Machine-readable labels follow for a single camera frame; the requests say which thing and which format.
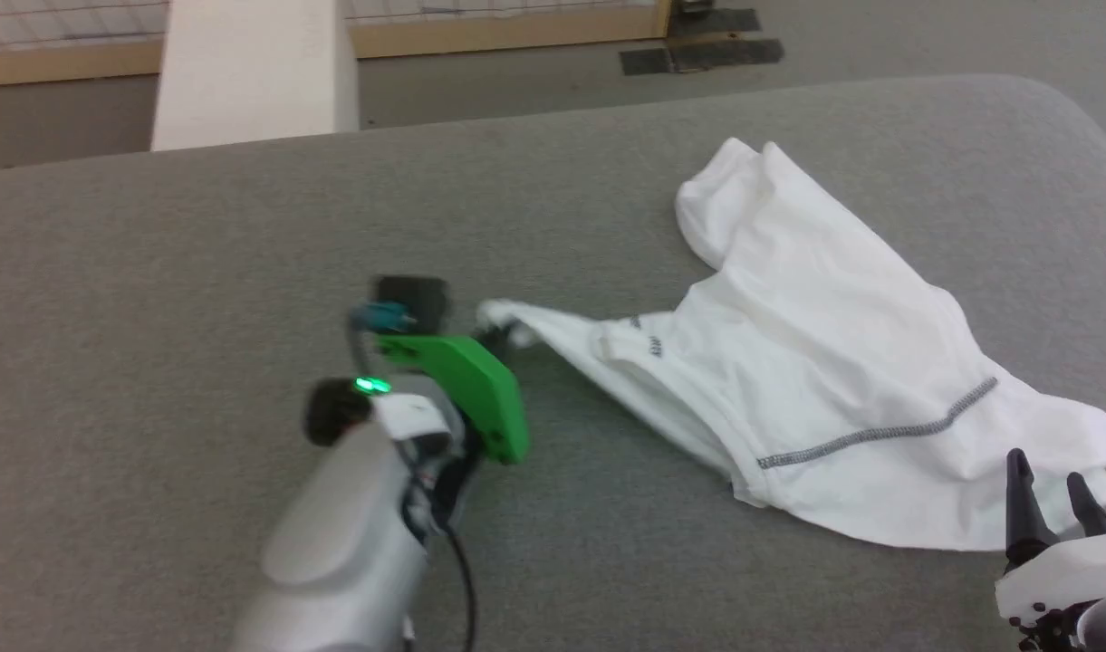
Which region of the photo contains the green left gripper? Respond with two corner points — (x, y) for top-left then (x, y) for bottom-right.
(371, 319), (530, 466)

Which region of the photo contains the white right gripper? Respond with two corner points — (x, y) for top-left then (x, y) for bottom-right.
(995, 447), (1106, 649)

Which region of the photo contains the white garment with grey stitching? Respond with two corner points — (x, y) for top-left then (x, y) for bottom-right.
(476, 138), (1106, 551)

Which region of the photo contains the white paper label tag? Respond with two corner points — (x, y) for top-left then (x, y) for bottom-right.
(371, 393), (454, 454)

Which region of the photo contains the grey fabric sofa surface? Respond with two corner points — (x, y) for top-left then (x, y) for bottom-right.
(0, 72), (1106, 652)

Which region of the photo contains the long wooden baseboard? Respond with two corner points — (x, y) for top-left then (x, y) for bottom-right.
(348, 0), (676, 61)

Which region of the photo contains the white square pillar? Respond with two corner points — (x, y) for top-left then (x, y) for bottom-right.
(150, 0), (361, 152)

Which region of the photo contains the small black floor mat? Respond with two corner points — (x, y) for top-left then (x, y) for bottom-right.
(668, 8), (761, 38)

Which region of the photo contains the short wooden baseboard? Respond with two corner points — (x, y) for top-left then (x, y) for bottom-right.
(0, 36), (166, 89)

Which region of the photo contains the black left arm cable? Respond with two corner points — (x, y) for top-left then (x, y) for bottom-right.
(348, 328), (477, 652)

